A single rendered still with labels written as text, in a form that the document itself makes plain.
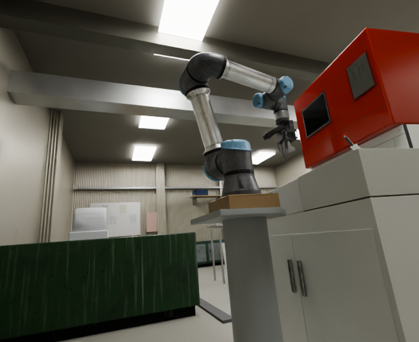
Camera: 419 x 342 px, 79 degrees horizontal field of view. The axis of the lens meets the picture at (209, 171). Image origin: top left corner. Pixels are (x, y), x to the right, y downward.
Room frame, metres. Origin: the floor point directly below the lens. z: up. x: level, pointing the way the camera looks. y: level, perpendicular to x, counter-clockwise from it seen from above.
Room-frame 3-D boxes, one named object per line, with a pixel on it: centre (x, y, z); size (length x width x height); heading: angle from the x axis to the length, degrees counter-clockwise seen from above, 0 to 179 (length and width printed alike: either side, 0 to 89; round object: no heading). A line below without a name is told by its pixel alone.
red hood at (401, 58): (1.66, -1.22, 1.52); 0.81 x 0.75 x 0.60; 12
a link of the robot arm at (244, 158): (0.95, -0.11, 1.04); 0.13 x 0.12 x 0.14; 26
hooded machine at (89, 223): (4.92, 2.36, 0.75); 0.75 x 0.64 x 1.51; 22
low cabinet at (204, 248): (8.35, 0.22, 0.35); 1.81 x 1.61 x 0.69; 111
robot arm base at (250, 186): (0.95, -0.11, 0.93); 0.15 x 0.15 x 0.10
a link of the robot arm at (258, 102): (1.17, -0.32, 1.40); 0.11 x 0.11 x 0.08; 26
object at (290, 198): (1.35, -0.37, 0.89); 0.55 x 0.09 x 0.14; 12
